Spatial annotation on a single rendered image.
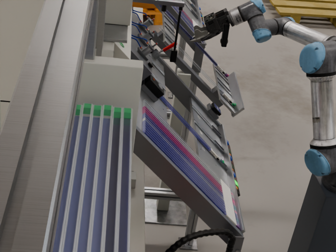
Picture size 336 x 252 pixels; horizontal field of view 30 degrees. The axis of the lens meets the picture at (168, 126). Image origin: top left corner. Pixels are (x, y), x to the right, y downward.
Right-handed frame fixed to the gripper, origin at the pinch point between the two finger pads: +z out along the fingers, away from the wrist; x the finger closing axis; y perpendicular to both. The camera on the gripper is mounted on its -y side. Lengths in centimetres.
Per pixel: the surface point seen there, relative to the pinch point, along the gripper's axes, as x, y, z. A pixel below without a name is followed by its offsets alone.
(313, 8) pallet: -277, -146, -72
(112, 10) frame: 98, 63, 2
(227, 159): 65, -22, 0
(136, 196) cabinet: 79, -13, 35
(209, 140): 62, -14, 3
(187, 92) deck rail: 40.4, -1.5, 6.2
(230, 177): 77, -23, 0
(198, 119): 54, -7, 5
